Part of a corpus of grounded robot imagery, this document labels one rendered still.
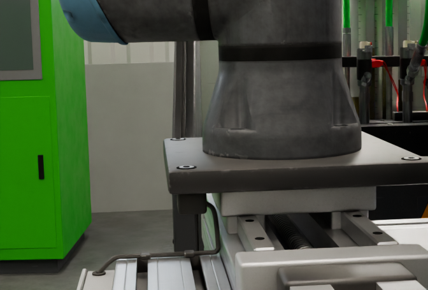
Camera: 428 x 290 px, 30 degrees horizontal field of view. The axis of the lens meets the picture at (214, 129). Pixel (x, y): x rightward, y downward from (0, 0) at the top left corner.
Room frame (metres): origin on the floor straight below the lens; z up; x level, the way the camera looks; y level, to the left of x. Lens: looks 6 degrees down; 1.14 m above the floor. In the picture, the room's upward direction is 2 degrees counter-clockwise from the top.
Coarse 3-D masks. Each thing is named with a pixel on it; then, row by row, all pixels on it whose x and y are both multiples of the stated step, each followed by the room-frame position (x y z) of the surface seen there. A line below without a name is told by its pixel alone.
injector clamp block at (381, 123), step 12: (372, 120) 1.52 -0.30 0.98; (384, 120) 1.51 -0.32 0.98; (420, 120) 1.50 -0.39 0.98; (372, 132) 1.43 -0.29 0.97; (384, 132) 1.43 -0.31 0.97; (396, 132) 1.43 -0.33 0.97; (408, 132) 1.43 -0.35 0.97; (420, 132) 1.43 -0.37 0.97; (396, 144) 1.43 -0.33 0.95; (408, 144) 1.43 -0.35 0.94; (420, 144) 1.43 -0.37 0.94
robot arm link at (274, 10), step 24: (192, 0) 0.71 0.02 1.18; (216, 0) 0.71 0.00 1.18; (240, 0) 0.71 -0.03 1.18; (264, 0) 0.70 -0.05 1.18; (288, 0) 0.70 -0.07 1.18; (312, 0) 0.71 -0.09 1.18; (336, 0) 0.73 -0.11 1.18; (216, 24) 0.73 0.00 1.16; (240, 24) 0.71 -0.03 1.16; (264, 24) 0.70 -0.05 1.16; (288, 24) 0.70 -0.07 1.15; (312, 24) 0.71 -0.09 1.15; (336, 24) 0.73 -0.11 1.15
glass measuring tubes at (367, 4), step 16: (352, 0) 1.73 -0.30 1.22; (368, 0) 1.73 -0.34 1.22; (384, 0) 1.73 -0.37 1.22; (400, 0) 1.73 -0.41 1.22; (352, 16) 1.73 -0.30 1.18; (368, 16) 1.73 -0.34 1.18; (384, 16) 1.73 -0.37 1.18; (400, 16) 1.73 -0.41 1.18; (352, 32) 1.73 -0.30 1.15; (368, 32) 1.73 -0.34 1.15; (384, 32) 1.73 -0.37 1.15; (400, 32) 1.73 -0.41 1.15; (352, 48) 1.73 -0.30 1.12; (384, 48) 1.73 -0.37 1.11; (352, 80) 1.73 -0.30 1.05; (384, 80) 1.73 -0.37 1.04; (400, 80) 1.73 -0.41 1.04; (352, 96) 1.73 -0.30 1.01; (384, 96) 1.73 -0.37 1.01; (400, 96) 1.73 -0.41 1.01; (384, 112) 1.73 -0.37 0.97
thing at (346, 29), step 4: (344, 0) 1.68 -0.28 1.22; (348, 0) 1.68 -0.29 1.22; (344, 4) 1.68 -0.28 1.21; (348, 4) 1.68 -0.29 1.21; (344, 8) 1.68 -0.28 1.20; (348, 8) 1.68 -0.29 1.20; (344, 12) 1.68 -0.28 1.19; (348, 12) 1.68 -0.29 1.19; (344, 16) 1.68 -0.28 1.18; (348, 16) 1.68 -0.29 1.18; (344, 20) 1.68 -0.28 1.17; (348, 20) 1.68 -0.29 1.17; (344, 24) 1.68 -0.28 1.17; (348, 24) 1.68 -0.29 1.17; (344, 28) 1.68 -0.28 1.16; (348, 28) 1.68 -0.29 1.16; (344, 32) 1.68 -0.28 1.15; (348, 32) 1.68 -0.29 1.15
